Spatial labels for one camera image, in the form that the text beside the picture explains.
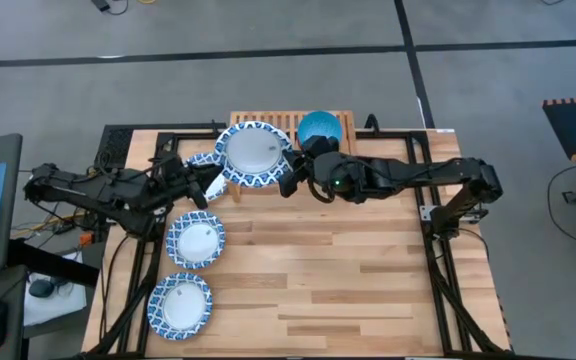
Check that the black aluminium table frame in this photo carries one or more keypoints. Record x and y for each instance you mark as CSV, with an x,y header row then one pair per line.
x,y
428,250

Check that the slatted wooden shelf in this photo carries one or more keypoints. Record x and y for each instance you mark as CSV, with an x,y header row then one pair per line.
x,y
288,120

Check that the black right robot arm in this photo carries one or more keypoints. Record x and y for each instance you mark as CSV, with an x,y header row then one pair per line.
x,y
418,172

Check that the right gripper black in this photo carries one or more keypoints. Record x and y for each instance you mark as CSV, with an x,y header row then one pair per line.
x,y
313,172

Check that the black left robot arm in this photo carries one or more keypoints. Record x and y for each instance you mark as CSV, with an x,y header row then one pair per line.
x,y
93,190

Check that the black perforated metal panel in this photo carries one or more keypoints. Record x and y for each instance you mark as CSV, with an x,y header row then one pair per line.
x,y
115,145

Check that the orange patterned ceramic bowl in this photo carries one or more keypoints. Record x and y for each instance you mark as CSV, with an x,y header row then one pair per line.
x,y
318,125

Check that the dark grey round device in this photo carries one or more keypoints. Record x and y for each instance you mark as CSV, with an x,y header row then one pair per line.
x,y
43,288

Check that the white paper sheet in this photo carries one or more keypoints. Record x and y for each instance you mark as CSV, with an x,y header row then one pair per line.
x,y
63,310

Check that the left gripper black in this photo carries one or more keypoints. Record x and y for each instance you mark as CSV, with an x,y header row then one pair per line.
x,y
178,175

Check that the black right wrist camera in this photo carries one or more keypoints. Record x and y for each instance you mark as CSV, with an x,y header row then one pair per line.
x,y
320,145

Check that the blue white paper bowl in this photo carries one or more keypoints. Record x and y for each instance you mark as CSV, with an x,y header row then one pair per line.
x,y
196,240
253,152
216,190
180,306

